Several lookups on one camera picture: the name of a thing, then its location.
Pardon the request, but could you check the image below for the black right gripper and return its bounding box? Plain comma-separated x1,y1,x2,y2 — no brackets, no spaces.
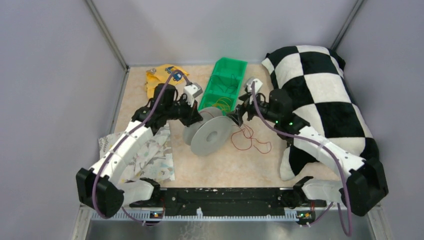
226,90,280,127

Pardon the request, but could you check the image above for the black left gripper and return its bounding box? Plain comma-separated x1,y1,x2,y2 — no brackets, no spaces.
164,94,203,127

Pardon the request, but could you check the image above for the red cable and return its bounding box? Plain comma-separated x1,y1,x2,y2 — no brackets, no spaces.
198,110,273,155

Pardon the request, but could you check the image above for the grey cable spool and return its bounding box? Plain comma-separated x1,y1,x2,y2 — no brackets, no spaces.
182,106,233,156

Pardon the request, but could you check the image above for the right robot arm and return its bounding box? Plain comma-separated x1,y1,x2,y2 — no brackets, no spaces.
227,89,389,217

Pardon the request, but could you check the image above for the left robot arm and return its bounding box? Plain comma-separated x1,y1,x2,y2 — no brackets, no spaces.
75,83,203,219

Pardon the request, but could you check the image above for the green compartment bin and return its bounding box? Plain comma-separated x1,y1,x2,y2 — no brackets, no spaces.
198,57,248,115

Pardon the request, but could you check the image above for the yellow printed cloth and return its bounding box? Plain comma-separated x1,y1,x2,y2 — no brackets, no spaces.
144,64,189,99

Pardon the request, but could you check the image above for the white animal print cloth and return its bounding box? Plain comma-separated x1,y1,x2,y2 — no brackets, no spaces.
92,121,175,185

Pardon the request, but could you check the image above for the black white checkered pillow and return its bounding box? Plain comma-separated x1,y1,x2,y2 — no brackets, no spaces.
261,45,380,160

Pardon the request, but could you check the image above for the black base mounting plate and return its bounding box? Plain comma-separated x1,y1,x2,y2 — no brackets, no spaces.
130,187,327,217

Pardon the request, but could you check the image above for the yellow cable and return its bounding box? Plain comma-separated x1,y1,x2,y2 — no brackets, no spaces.
210,96,234,115

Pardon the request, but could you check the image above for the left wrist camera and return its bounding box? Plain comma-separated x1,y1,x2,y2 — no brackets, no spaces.
183,83,203,107

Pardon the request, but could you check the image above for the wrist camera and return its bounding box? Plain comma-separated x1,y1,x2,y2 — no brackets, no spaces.
183,83,203,107
244,77,263,93

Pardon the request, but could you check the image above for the dark blue cable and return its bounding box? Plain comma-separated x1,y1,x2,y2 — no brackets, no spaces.
211,74,241,95

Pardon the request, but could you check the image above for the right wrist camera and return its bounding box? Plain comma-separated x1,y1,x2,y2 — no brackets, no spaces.
244,77,263,93

